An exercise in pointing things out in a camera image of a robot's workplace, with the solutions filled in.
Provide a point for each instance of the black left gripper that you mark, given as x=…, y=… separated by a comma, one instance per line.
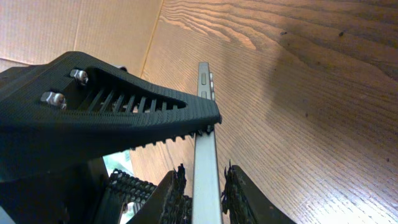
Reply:
x=74, y=109

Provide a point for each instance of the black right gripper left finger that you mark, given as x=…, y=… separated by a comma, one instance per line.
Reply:
x=167, y=204

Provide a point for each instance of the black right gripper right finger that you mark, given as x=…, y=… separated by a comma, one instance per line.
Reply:
x=244, y=202

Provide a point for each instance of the brown cardboard sheet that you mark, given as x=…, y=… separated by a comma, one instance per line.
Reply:
x=117, y=32

